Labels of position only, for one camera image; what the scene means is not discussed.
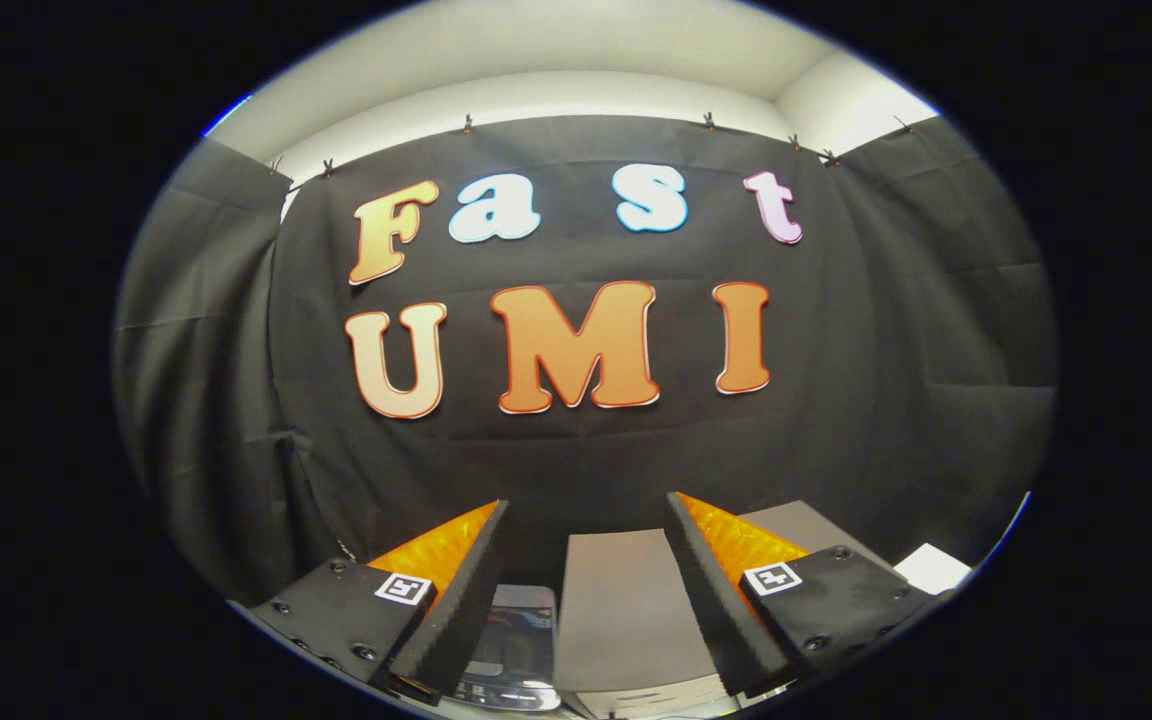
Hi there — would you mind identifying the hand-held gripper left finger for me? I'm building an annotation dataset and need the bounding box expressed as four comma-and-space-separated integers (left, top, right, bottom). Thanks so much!
246, 498, 514, 707

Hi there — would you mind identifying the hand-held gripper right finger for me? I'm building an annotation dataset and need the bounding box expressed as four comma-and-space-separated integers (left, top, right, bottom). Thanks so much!
662, 490, 938, 699

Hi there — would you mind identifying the black washing machine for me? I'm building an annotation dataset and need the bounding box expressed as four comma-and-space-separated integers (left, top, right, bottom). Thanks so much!
454, 584, 563, 714

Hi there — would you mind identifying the black backdrop cloth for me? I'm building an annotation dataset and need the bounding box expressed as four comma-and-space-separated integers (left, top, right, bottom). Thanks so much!
114, 113, 1059, 603

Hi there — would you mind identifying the white box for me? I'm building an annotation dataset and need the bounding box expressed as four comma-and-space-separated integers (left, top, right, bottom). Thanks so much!
894, 543, 974, 597

